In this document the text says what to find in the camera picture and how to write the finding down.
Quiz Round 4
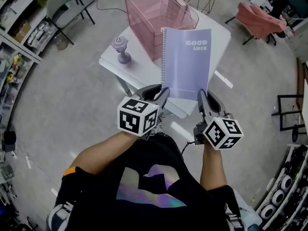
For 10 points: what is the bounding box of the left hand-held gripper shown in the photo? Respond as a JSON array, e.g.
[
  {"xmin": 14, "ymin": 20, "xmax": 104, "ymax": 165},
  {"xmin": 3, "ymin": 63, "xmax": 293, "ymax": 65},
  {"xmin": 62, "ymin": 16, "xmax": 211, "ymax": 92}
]
[{"xmin": 117, "ymin": 84, "xmax": 170, "ymax": 139}]

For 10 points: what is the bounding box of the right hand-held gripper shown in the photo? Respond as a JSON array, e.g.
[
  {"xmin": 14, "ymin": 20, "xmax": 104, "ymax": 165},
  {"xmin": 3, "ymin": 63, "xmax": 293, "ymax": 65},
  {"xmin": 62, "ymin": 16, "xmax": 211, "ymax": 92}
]
[{"xmin": 193, "ymin": 89, "xmax": 244, "ymax": 151}]

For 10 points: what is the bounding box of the purple spiral notebook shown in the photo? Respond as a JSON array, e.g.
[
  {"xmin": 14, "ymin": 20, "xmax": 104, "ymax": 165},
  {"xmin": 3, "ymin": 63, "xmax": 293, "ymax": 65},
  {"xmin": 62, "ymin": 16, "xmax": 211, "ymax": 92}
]
[{"xmin": 160, "ymin": 27, "xmax": 212, "ymax": 99}]

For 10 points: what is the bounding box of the pink wire tray organizer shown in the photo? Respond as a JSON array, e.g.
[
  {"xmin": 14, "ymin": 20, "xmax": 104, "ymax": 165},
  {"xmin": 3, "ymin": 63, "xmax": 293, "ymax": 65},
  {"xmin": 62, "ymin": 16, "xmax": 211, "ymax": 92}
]
[{"xmin": 124, "ymin": 0, "xmax": 199, "ymax": 62}]

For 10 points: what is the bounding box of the person's left forearm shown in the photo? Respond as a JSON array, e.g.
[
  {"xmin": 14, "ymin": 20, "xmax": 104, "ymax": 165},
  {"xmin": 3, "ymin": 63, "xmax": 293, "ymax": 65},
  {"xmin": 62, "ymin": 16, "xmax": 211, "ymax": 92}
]
[{"xmin": 71, "ymin": 130, "xmax": 140, "ymax": 176}]

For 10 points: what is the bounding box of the person's right forearm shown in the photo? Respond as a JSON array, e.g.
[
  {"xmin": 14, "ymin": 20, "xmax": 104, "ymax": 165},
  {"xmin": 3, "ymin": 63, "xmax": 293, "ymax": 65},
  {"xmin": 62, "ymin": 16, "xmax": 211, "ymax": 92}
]
[{"xmin": 199, "ymin": 143, "xmax": 228, "ymax": 191}]

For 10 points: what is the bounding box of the black round stand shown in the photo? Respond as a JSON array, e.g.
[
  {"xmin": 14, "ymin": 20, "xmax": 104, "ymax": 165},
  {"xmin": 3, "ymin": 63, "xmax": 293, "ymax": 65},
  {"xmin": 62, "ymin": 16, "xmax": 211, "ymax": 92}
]
[{"xmin": 292, "ymin": 123, "xmax": 308, "ymax": 143}]

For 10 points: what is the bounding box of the pink case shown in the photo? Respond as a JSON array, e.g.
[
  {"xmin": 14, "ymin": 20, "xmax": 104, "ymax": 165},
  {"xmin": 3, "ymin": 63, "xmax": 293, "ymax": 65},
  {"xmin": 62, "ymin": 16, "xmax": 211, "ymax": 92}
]
[{"xmin": 169, "ymin": 0, "xmax": 189, "ymax": 10}]

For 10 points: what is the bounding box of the orange fabric chair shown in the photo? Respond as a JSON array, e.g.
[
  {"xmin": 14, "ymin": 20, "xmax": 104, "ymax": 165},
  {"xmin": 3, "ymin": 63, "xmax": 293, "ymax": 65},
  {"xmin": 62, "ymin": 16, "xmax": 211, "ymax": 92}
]
[{"xmin": 225, "ymin": 2, "xmax": 288, "ymax": 45}]

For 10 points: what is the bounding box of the white cluttered side shelf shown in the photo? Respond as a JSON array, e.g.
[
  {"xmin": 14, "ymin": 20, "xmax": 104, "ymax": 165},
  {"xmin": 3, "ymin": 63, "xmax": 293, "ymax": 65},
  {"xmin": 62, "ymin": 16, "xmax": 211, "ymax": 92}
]
[{"xmin": 255, "ymin": 143, "xmax": 308, "ymax": 231}]

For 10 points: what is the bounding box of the white round device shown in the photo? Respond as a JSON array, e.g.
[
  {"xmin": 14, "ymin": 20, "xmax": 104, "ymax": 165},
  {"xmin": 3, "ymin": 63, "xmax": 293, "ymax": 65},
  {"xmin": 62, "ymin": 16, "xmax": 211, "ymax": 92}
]
[
  {"xmin": 260, "ymin": 203, "xmax": 276, "ymax": 219},
  {"xmin": 271, "ymin": 189, "xmax": 286, "ymax": 208},
  {"xmin": 280, "ymin": 174, "xmax": 293, "ymax": 193}
]

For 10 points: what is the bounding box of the black office chair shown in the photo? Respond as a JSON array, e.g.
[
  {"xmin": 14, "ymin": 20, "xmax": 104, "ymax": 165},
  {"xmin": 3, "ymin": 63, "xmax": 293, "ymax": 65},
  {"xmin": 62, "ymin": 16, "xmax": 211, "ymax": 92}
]
[{"xmin": 266, "ymin": 0, "xmax": 297, "ymax": 47}]

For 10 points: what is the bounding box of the grey chair with black legs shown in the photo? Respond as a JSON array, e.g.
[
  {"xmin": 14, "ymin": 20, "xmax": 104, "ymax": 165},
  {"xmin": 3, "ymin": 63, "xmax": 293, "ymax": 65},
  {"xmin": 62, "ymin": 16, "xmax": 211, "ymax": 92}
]
[{"xmin": 45, "ymin": 0, "xmax": 96, "ymax": 45}]

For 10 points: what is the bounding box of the person's black printed shirt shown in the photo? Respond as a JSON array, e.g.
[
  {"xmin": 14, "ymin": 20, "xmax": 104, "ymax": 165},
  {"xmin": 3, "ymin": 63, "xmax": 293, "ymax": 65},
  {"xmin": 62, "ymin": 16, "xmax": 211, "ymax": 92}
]
[{"xmin": 54, "ymin": 133, "xmax": 241, "ymax": 231}]

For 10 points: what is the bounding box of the cardboard box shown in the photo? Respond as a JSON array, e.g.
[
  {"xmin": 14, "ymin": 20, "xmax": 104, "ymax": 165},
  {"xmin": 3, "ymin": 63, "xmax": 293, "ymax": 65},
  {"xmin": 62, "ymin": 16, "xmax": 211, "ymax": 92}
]
[{"xmin": 14, "ymin": 20, "xmax": 32, "ymax": 43}]

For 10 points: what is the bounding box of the black box device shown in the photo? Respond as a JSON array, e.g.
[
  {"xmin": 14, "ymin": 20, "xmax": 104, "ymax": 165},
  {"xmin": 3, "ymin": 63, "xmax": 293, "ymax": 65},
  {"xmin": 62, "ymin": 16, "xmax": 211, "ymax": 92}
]
[{"xmin": 3, "ymin": 130, "xmax": 17, "ymax": 153}]

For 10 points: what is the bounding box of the white shelving unit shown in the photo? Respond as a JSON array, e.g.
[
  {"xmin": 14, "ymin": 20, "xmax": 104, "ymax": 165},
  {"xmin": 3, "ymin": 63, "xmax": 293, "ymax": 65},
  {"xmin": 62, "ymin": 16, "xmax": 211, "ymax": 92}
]
[{"xmin": 0, "ymin": 0, "xmax": 64, "ymax": 129}]

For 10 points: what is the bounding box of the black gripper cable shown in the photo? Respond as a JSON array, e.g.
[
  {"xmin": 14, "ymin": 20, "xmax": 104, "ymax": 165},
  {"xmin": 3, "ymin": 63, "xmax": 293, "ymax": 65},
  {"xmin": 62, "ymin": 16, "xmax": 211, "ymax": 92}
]
[{"xmin": 180, "ymin": 140, "xmax": 196, "ymax": 155}]

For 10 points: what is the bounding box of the black metal frame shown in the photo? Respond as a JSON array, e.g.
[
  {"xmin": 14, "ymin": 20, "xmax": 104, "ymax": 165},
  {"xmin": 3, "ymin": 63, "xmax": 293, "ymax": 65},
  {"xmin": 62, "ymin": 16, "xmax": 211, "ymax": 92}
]
[{"xmin": 271, "ymin": 94, "xmax": 308, "ymax": 132}]

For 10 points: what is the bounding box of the wire waste bin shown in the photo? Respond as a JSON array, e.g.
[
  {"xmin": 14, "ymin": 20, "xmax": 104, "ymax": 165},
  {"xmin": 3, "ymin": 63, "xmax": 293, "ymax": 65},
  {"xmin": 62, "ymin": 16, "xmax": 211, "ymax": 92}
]
[{"xmin": 53, "ymin": 31, "xmax": 70, "ymax": 51}]

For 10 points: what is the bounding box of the striped harness strap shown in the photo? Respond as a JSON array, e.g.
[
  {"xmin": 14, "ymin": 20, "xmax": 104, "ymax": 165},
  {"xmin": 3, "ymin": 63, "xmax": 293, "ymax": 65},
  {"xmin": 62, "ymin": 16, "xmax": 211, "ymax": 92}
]
[
  {"xmin": 225, "ymin": 203, "xmax": 246, "ymax": 231},
  {"xmin": 47, "ymin": 202, "xmax": 74, "ymax": 231}
]

